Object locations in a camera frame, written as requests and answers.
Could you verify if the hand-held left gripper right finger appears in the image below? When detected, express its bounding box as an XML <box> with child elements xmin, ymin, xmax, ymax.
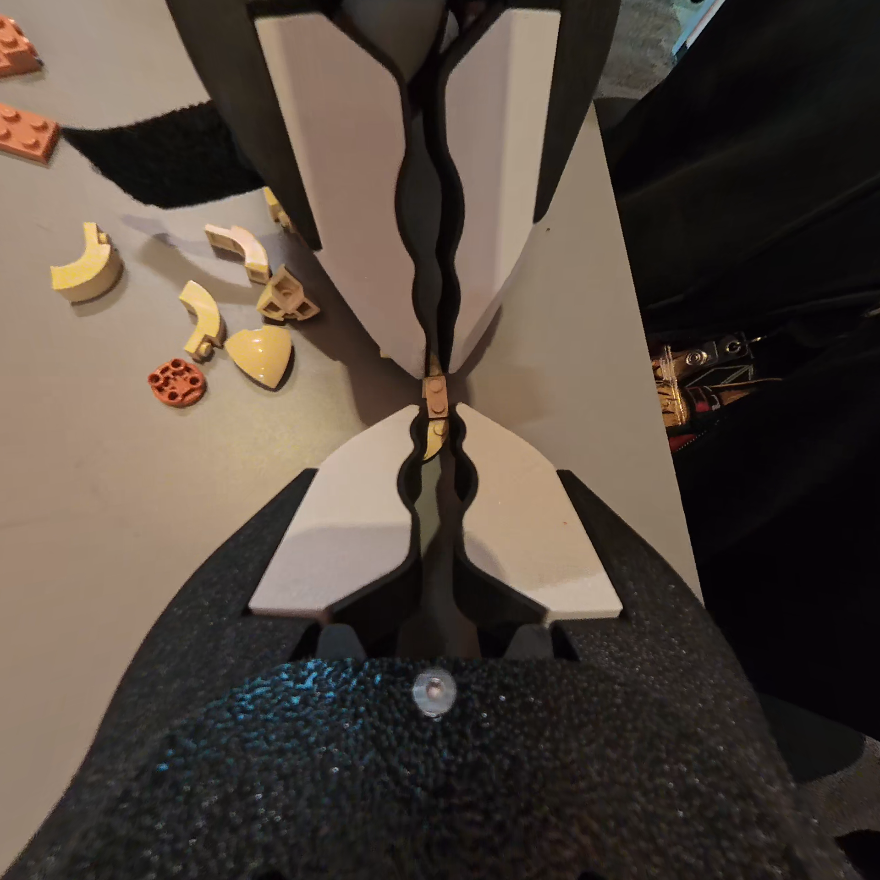
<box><xmin>450</xmin><ymin>402</ymin><xmax>623</xmax><ymax>628</ymax></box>

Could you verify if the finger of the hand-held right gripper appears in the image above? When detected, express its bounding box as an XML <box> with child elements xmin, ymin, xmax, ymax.
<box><xmin>254</xmin><ymin>7</ymin><xmax>441</xmax><ymax>379</ymax></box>
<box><xmin>429</xmin><ymin>5</ymin><xmax>573</xmax><ymax>378</ymax></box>

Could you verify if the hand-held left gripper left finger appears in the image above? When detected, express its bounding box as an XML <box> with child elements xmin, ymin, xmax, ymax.
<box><xmin>247</xmin><ymin>404</ymin><xmax>422</xmax><ymax>617</ymax></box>

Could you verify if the grey desk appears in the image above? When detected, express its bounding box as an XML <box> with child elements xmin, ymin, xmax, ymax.
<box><xmin>0</xmin><ymin>0</ymin><xmax>704</xmax><ymax>877</ymax></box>

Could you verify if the tan hollow corner brick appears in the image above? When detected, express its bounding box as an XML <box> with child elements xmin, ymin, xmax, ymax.
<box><xmin>256</xmin><ymin>264</ymin><xmax>321</xmax><ymax>325</ymax></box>

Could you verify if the tan quarter dome brick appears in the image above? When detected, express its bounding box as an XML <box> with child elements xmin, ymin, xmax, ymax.
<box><xmin>225</xmin><ymin>324</ymin><xmax>296</xmax><ymax>393</ymax></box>

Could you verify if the reddish brown rectangular plate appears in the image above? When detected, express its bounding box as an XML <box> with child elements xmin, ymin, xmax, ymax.
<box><xmin>0</xmin><ymin>103</ymin><xmax>62</xmax><ymax>166</ymax></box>

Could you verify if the small reddish brown plate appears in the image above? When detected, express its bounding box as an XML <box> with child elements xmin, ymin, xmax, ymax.
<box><xmin>0</xmin><ymin>14</ymin><xmax>44</xmax><ymax>78</ymax></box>

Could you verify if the reddish brown round plate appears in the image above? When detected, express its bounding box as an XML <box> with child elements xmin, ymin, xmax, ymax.
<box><xmin>148</xmin><ymin>359</ymin><xmax>208</xmax><ymax>409</ymax></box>

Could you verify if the person's black clothing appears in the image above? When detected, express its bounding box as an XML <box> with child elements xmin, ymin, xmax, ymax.
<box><xmin>594</xmin><ymin>0</ymin><xmax>880</xmax><ymax>826</ymax></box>

